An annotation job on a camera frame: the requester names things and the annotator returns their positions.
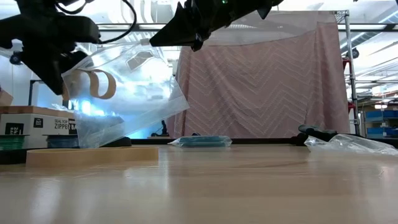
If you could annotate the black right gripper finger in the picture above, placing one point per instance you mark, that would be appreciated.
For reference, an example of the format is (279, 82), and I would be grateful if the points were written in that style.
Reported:
(183, 31)

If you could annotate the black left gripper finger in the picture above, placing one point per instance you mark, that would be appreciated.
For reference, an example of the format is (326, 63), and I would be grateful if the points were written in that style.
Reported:
(76, 59)
(49, 68)

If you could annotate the clear plastic zipper bag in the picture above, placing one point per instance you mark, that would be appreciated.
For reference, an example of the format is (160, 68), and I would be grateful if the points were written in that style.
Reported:
(174, 143)
(140, 93)

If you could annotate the wide beige rubber band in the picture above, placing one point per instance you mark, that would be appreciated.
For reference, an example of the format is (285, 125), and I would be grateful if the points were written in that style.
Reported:
(93, 155)

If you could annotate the heap of clear plastic bags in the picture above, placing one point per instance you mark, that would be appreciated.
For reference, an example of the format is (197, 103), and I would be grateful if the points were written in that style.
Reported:
(357, 144)

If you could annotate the wooden top workbench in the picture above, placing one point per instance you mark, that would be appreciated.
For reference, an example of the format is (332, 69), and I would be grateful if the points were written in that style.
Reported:
(18, 109)

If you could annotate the brown cardboard box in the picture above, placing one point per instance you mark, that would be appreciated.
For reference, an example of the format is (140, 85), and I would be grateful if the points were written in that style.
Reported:
(5, 98)

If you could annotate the black white zipper bag box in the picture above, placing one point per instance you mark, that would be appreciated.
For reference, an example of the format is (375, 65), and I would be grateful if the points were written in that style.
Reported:
(31, 124)

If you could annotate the pink chevron blanket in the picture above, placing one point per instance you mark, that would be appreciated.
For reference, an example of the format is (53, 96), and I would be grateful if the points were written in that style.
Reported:
(264, 93)

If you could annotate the black floor stand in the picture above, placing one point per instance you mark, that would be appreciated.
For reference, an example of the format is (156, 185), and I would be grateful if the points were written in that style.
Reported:
(163, 129)

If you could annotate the red plastic bin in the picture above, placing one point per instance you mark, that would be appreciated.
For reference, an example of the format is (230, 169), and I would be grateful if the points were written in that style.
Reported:
(346, 63)
(351, 105)

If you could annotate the blue storage bin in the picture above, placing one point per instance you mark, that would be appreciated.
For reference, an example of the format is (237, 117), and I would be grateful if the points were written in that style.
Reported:
(381, 131)
(381, 115)

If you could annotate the distant black metal frame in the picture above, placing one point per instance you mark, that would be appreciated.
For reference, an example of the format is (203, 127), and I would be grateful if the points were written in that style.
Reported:
(30, 93)

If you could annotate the black ceiling camera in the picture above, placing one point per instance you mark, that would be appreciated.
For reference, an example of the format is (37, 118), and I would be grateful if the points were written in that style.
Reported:
(15, 59)
(355, 53)

